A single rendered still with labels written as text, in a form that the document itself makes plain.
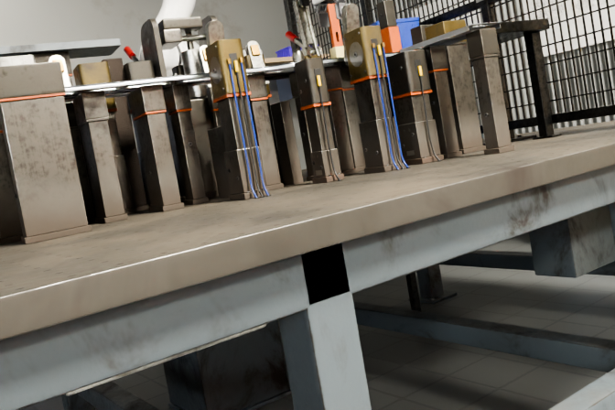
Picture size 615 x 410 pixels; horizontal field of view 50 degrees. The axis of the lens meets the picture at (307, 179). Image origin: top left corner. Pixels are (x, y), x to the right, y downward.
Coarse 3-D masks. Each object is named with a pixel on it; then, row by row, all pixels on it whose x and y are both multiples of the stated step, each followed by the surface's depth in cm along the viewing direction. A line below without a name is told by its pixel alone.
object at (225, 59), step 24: (216, 48) 140; (240, 48) 141; (216, 72) 142; (240, 72) 141; (216, 96) 145; (240, 96) 142; (240, 120) 140; (240, 144) 141; (240, 168) 141; (240, 192) 143; (264, 192) 142
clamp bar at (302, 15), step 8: (304, 0) 188; (296, 8) 191; (304, 8) 192; (296, 16) 192; (304, 16) 192; (304, 24) 191; (304, 32) 190; (312, 32) 191; (304, 40) 190; (312, 40) 191; (312, 48) 192
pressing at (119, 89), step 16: (288, 64) 158; (336, 64) 179; (144, 80) 144; (160, 80) 145; (176, 80) 155; (192, 80) 160; (208, 80) 165; (272, 80) 180; (64, 96) 151; (112, 96) 159
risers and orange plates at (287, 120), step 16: (272, 112) 173; (288, 112) 169; (288, 128) 169; (224, 144) 155; (288, 144) 168; (224, 160) 157; (288, 160) 169; (224, 176) 159; (288, 176) 171; (224, 192) 161
